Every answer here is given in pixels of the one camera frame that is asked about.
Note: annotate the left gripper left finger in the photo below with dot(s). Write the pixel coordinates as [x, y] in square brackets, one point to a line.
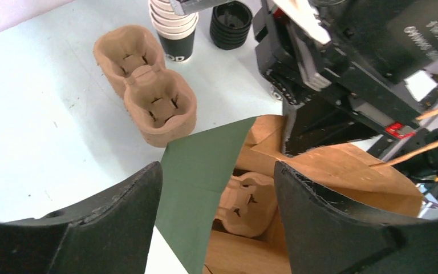
[109, 232]

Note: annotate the stack of black lids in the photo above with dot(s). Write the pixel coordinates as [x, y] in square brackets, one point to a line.
[230, 25]

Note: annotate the stack of paper cups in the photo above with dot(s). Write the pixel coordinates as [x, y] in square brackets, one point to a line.
[175, 32]

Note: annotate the brown pulp cup carrier stack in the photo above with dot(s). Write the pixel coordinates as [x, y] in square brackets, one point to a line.
[160, 102]

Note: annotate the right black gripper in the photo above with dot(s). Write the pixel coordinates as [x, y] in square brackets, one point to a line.
[340, 67]

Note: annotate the green paper bag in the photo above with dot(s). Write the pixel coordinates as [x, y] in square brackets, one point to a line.
[197, 168]

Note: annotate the single brown pulp cup carrier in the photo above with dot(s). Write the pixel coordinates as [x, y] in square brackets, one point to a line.
[247, 204]

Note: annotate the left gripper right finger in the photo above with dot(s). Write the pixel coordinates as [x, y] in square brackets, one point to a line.
[327, 232]

